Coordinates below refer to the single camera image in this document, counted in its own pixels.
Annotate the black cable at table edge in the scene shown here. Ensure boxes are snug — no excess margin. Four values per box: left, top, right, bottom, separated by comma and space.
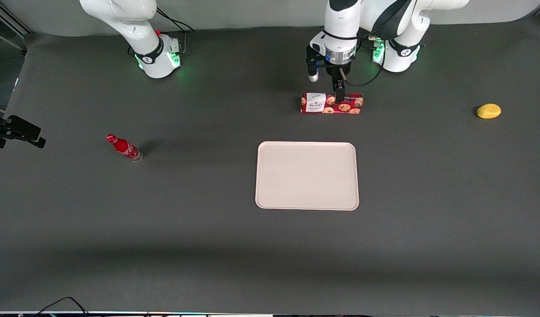
34, 296, 91, 317

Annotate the red cola bottle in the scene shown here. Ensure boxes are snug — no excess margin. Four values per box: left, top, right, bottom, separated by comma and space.
106, 133, 143, 163

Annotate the red cookie box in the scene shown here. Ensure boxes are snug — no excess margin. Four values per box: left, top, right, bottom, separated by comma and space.
301, 92, 364, 115

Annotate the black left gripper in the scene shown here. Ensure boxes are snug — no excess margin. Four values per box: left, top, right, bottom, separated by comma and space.
324, 63, 353, 105

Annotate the pale pink plastic tray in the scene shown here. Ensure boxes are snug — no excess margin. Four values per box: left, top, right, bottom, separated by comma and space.
255, 141, 360, 211

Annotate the yellow lemon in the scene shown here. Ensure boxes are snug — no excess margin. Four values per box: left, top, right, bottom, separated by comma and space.
476, 103, 502, 119

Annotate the aluminium frame profile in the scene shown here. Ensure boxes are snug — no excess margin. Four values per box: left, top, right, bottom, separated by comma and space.
0, 0, 33, 37

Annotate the dark grey table mat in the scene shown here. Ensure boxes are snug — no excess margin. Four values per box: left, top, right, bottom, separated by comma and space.
0, 17, 540, 316

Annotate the black right arm base cable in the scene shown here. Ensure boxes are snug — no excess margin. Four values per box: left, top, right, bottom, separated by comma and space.
155, 7, 195, 56

